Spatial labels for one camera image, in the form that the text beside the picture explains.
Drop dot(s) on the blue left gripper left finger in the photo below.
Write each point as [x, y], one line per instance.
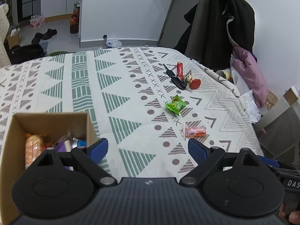
[87, 159]

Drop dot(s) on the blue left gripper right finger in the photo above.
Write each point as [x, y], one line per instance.
[209, 162]

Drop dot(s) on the purple white cake package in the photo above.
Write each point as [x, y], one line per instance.
[64, 146]

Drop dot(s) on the pink clear candy packet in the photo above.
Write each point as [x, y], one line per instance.
[194, 131]

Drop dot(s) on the orange bread package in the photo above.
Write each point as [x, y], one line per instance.
[34, 146]

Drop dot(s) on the bright green snack packet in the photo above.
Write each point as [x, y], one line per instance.
[176, 105]

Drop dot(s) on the blue white snack packet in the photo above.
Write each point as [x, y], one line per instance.
[78, 143]

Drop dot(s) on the right hand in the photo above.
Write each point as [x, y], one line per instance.
[293, 218]

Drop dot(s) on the white desk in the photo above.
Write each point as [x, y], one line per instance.
[278, 129]

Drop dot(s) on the brown cardboard box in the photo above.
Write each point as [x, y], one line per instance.
[52, 126]

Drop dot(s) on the black car keys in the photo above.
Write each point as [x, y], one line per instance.
[178, 82]

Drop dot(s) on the patterned bed blanket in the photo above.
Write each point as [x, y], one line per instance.
[124, 91]

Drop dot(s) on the yellow tape roll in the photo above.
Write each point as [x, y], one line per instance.
[226, 74]

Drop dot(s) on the pink garment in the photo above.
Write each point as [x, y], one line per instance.
[245, 64]

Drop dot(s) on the grey chair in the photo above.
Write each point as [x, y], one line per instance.
[195, 45]

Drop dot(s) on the black shoes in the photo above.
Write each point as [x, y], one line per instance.
[40, 36]

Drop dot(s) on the dark red bottle on floor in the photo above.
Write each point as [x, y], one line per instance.
[74, 21]

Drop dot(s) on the black jacket on chair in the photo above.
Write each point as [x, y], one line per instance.
[229, 23]

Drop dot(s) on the pink water bottle pack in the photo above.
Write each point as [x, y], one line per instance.
[37, 20]

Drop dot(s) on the round table with cloth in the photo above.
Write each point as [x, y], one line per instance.
[4, 27]

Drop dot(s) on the red round keychain charm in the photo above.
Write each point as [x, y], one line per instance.
[195, 84]

